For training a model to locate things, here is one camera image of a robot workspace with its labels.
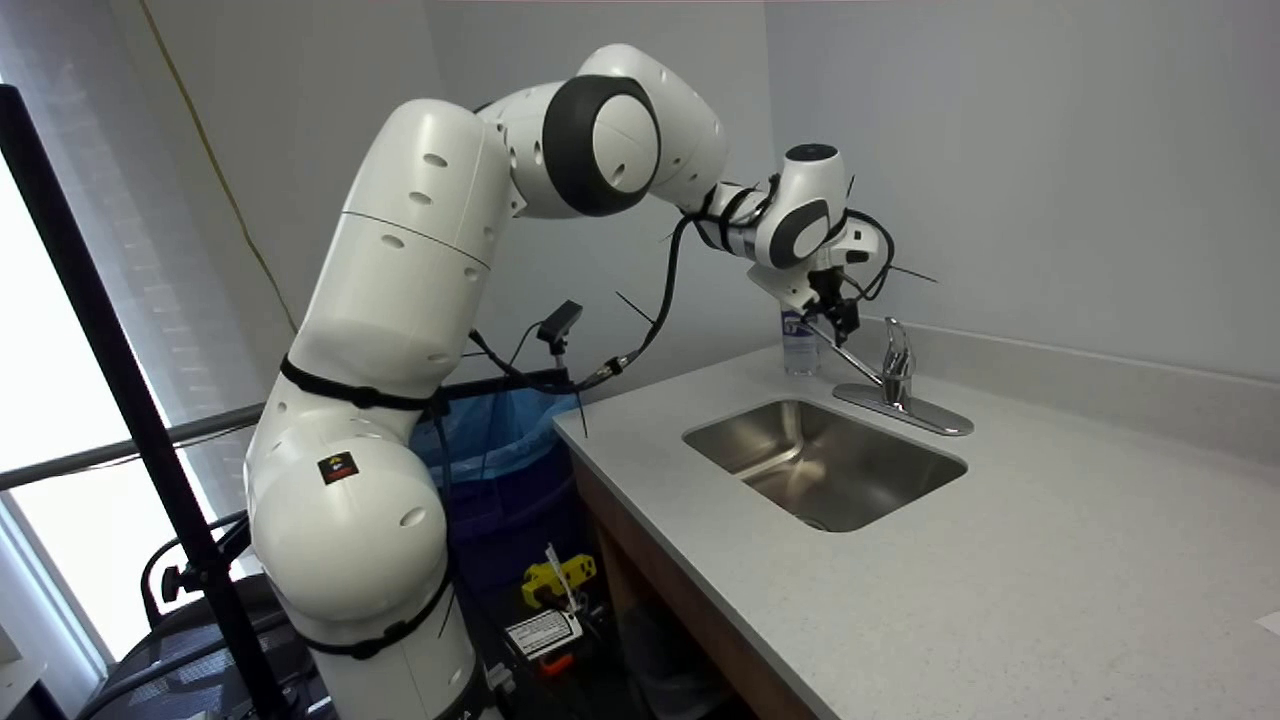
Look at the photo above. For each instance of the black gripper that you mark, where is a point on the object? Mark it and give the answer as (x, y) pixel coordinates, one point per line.
(830, 288)

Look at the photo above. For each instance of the chrome sink faucet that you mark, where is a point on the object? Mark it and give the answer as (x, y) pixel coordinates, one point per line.
(898, 385)

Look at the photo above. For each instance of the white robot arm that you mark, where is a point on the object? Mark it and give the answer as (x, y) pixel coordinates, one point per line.
(403, 267)

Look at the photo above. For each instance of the stainless steel sink basin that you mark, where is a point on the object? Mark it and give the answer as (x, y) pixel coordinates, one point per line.
(824, 464)

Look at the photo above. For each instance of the clear plastic water bottle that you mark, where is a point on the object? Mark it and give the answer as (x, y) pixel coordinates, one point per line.
(796, 352)

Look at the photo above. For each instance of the wooden counter cabinet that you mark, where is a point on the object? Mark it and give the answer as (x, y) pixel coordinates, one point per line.
(694, 613)

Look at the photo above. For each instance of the blue trash bin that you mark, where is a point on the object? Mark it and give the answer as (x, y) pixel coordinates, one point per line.
(502, 464)

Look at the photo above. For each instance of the yellow tool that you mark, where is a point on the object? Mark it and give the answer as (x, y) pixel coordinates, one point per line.
(561, 580)

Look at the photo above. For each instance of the white labelled box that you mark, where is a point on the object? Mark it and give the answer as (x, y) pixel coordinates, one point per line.
(545, 634)

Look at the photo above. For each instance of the black stand pole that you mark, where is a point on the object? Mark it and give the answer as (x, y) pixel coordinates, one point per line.
(107, 347)

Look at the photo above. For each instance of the black cart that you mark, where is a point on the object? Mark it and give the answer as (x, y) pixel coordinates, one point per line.
(175, 653)

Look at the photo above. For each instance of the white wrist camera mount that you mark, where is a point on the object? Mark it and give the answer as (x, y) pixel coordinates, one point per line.
(779, 282)

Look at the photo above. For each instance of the black clamp mount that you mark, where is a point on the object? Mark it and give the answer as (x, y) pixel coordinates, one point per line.
(561, 320)

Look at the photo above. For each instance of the dark window rail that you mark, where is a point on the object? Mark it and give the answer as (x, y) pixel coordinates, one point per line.
(82, 461)

